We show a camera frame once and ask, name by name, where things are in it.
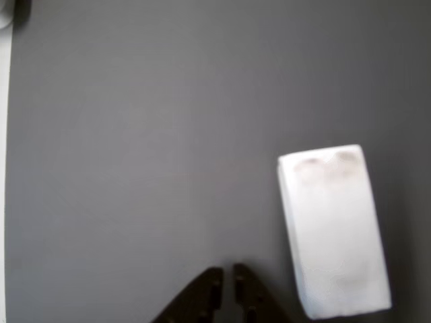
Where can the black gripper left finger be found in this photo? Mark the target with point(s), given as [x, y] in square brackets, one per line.
[202, 296]

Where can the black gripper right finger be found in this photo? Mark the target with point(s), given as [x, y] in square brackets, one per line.
[252, 296]

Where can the white rectangular block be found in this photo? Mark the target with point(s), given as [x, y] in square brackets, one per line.
[333, 228]

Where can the grey table mat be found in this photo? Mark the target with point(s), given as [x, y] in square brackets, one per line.
[151, 134]

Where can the white flat device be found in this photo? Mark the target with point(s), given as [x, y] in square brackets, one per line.
[4, 13]

